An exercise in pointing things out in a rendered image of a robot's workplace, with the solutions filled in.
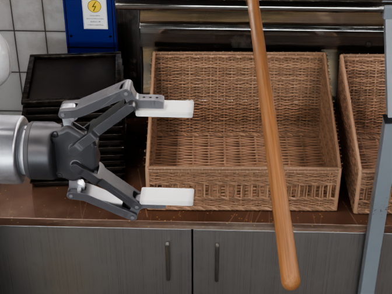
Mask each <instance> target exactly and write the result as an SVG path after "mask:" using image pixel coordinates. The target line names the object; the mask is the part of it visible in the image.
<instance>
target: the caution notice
mask: <svg viewBox="0 0 392 294"><path fill-rule="evenodd" d="M82 10H83V24H84V29H108V24H107V6H106V0H82Z"/></svg>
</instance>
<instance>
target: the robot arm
mask: <svg viewBox="0 0 392 294"><path fill-rule="evenodd" d="M11 72H12V56H11V51H10V48H9V45H8V43H7V41H6V40H5V39H4V38H3V37H2V35H1V34H0V86H1V85H2V84H3V83H4V82H5V81H7V79H8V77H9V75H10V74H11ZM116 102H118V103H117V104H115V105H114V106H113V107H112V108H110V109H108V110H107V111H106V112H105V113H103V114H102V115H101V116H99V117H98V118H96V119H93V120H92V121H90V122H89V123H87V124H86V125H85V126H81V125H79V124H77V123H76V122H74V121H75V120H77V119H78V117H82V116H85V115H87V114H89V113H92V112H94V111H96V110H99V109H102V108H103V107H106V106H109V105H111V104H113V103H116ZM133 111H134V112H135V114H136V116H140V117H183V118H192V117H193V111H194V102H193V101H181V100H165V97H164V96H162V95H160V94H156V95H155V94H139V93H137V92H136V91H135V89H134V87H133V81H132V80H130V79H126V80H124V81H122V82H119V83H117V84H115V85H113V86H110V87H107V88H105V89H103V90H100V91H98V92H96V93H93V94H91V95H88V96H86V97H84V98H82V99H79V100H68V101H63V102H62V104H61V107H60V110H59V112H58V116H59V118H61V119H62V122H63V123H61V124H57V123H56V122H53V121H31V122H30V123H29V122H28V120H27V118H26V117H24V116H22V115H0V184H22V183H24V182H25V180H26V179H27V177H28V178H29V179H35V180H54V179H57V178H61V177H62V178H65V179H68V180H69V188H68V192H67V195H66V196H67V197H68V198H69V199H72V200H81V201H86V202H88V203H90V204H93V205H95V206H97V207H100V208H102V209H105V210H107V211H110V212H112V213H114V214H117V215H119V216H122V217H124V218H126V219H129V220H131V221H135V220H136V219H137V216H138V213H139V211H140V210H141V209H143V208H153V209H163V208H166V206H167V205H182V206H192V205H193V200H194V190H193V189H192V188H154V187H142V190H141V191H140V192H139V191H138V190H136V189H135V188H134V187H132V186H131V185H129V184H128V183H126V182H125V181H124V180H122V179H120V178H119V177H117V176H116V175H115V174H113V173H112V172H110V171H109V170H107V169H106V168H105V166H104V164H103V163H101V162H100V151H99V149H98V147H99V138H98V137H99V136H100V135H101V134H102V133H104V132H105V131H107V130H108V129H109V128H111V127H112V126H113V125H115V124H116V123H118V122H119V121H120V120H122V119H123V118H124V117H126V116H127V115H129V114H130V113H131V112H133ZM93 171H94V172H93ZM82 177H83V178H85V179H86V180H88V181H89V182H91V183H92V184H94V185H92V184H89V183H85V182H84V180H82V179H81V178H82ZM80 179H81V180H80ZM95 184H98V185H99V186H101V187H102V188H104V189H102V188H99V187H97V186H95Z"/></svg>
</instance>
